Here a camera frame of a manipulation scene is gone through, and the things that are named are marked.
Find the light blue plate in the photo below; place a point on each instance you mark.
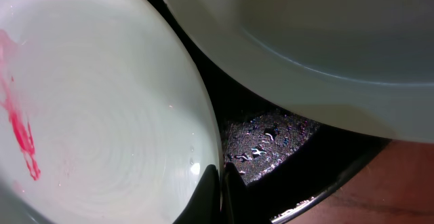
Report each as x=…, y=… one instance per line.
x=360, y=65
x=104, y=115

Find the light blue plate front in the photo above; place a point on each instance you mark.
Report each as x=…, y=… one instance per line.
x=104, y=115

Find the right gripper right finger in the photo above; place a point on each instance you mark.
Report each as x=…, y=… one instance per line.
x=238, y=206

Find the round black tray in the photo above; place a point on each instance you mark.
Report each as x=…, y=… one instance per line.
x=293, y=167

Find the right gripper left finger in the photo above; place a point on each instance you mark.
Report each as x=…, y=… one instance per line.
x=204, y=204

